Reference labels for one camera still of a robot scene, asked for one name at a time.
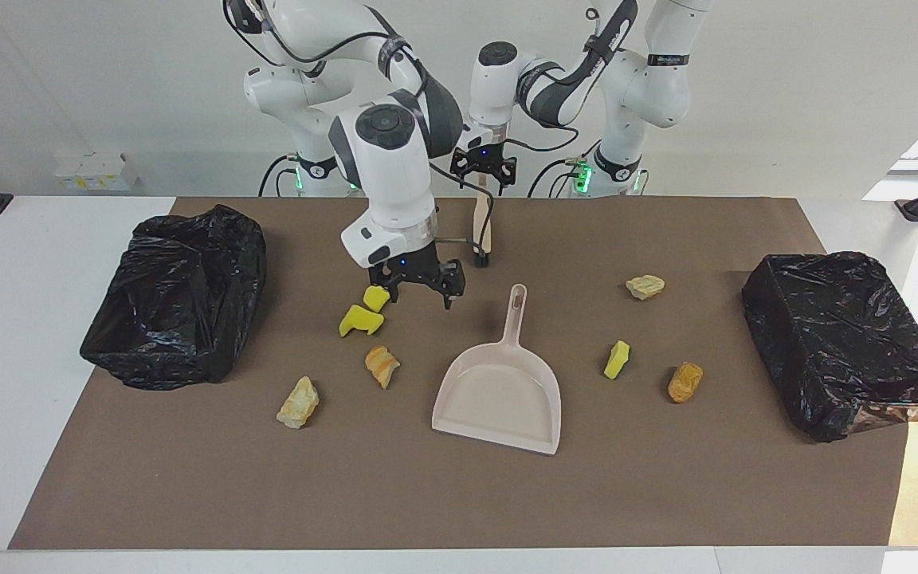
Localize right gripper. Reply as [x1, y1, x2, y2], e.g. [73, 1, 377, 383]
[369, 242, 466, 311]

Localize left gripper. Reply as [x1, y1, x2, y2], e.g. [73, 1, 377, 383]
[449, 136, 519, 195]

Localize orange striped trash lump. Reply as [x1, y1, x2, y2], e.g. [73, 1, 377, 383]
[364, 346, 401, 390]

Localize pale yellow trash lump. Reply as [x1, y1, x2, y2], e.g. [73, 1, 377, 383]
[276, 376, 321, 430]
[626, 274, 666, 301]

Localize bin with black bag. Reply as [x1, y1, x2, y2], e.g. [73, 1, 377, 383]
[80, 204, 268, 391]
[741, 251, 918, 444]

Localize beige plastic dustpan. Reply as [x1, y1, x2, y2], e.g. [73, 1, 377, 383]
[431, 284, 563, 456]

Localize black cable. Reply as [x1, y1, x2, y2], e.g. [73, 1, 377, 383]
[503, 124, 581, 155]
[430, 159, 496, 267]
[257, 154, 302, 198]
[528, 157, 581, 199]
[222, 0, 430, 100]

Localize white wall socket box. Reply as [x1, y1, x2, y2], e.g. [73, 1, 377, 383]
[53, 151, 139, 192]

